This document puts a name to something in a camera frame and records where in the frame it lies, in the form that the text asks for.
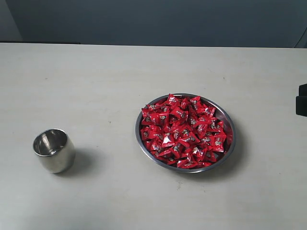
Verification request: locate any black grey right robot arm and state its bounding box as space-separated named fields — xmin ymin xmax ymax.
xmin=295 ymin=84 xmax=307 ymax=117

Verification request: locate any steel bowl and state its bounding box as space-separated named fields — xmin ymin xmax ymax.
xmin=135 ymin=93 xmax=237 ymax=173

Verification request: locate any steel cup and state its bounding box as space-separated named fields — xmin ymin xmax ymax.
xmin=33 ymin=129 xmax=76 ymax=173

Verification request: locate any pile of red candies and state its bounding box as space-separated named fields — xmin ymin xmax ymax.
xmin=140 ymin=93 xmax=227 ymax=169

